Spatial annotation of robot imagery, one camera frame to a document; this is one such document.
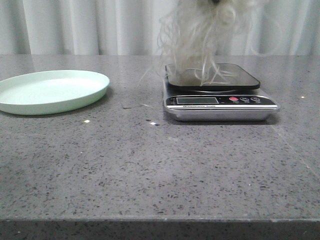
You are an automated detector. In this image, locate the white vermicelli noodle bundle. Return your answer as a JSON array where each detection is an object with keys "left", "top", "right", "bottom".
[{"left": 138, "top": 0, "right": 269, "bottom": 88}]

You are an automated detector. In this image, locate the silver black kitchen scale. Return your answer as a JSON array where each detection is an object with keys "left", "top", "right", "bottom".
[{"left": 163, "top": 63, "right": 280, "bottom": 122}]

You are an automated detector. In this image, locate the mint green plastic plate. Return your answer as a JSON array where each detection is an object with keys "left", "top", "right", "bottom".
[{"left": 0, "top": 70, "right": 110, "bottom": 115}]

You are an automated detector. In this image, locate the white pleated curtain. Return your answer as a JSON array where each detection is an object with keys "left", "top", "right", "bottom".
[{"left": 0, "top": 0, "right": 320, "bottom": 56}]

